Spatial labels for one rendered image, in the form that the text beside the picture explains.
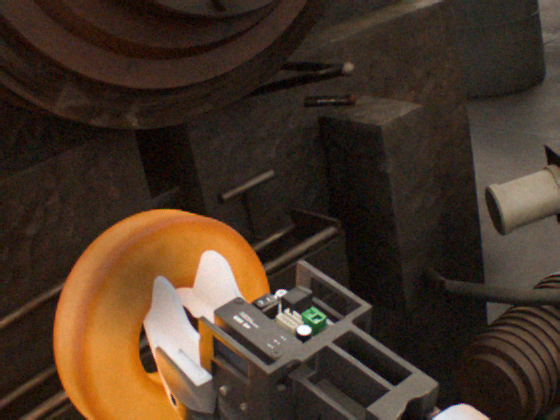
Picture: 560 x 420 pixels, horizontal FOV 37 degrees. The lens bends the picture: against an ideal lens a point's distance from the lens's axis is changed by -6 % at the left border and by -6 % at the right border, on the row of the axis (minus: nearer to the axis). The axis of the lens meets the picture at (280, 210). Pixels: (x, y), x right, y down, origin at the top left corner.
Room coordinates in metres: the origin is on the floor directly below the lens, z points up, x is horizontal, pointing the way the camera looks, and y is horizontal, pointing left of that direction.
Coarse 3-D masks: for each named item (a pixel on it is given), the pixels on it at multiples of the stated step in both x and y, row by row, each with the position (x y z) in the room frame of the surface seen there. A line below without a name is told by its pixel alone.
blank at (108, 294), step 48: (96, 240) 0.47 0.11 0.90; (144, 240) 0.46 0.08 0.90; (192, 240) 0.48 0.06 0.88; (240, 240) 0.50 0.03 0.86; (96, 288) 0.44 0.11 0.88; (144, 288) 0.46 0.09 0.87; (192, 288) 0.48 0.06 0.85; (240, 288) 0.50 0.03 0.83; (96, 336) 0.43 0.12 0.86; (96, 384) 0.42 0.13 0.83; (144, 384) 0.44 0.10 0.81
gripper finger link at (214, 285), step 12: (216, 252) 0.45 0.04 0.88; (204, 264) 0.46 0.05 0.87; (216, 264) 0.45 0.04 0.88; (228, 264) 0.44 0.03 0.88; (204, 276) 0.46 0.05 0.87; (216, 276) 0.45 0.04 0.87; (228, 276) 0.44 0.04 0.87; (204, 288) 0.46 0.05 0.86; (216, 288) 0.45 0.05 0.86; (228, 288) 0.44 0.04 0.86; (192, 300) 0.47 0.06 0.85; (204, 300) 0.46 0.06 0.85; (216, 300) 0.45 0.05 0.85; (228, 300) 0.44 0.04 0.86; (192, 312) 0.46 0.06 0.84; (204, 312) 0.46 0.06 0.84; (192, 324) 0.46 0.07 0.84
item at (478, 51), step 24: (456, 0) 3.27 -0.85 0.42; (480, 0) 3.24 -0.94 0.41; (504, 0) 3.24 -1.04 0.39; (528, 0) 3.30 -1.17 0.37; (456, 24) 3.28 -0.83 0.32; (480, 24) 3.25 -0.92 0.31; (504, 24) 3.24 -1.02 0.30; (528, 24) 3.29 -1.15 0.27; (480, 48) 3.25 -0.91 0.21; (504, 48) 3.24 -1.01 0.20; (528, 48) 3.28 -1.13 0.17; (480, 72) 3.25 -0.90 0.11; (504, 72) 3.24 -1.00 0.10; (528, 72) 3.27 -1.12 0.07; (480, 96) 3.27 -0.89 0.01
